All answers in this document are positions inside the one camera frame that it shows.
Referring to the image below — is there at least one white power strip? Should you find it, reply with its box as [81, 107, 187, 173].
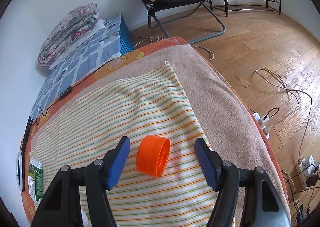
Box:
[253, 112, 270, 139]

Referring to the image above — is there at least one blue checkered mattress cover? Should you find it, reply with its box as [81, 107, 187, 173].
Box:
[30, 14, 134, 120]

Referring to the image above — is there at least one white wall socket adapter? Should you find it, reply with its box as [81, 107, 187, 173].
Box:
[296, 155, 319, 190]

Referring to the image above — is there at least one orange floral bed sheet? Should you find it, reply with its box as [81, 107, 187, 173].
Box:
[20, 36, 291, 225]

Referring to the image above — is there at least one striped yellow towel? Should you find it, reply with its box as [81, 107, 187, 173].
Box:
[29, 63, 235, 227]

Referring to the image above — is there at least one folded floral quilt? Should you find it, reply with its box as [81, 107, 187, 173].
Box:
[38, 3, 105, 70]

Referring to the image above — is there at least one green white milk carton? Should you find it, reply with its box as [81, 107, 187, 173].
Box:
[28, 158, 43, 204]

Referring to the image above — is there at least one orange plastic bottle cap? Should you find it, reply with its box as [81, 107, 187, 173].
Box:
[136, 135, 170, 178]

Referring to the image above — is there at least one white ring light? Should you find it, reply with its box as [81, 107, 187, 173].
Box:
[16, 151, 25, 192]

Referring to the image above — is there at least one black cable with remote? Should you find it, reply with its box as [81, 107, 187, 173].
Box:
[21, 61, 111, 152]

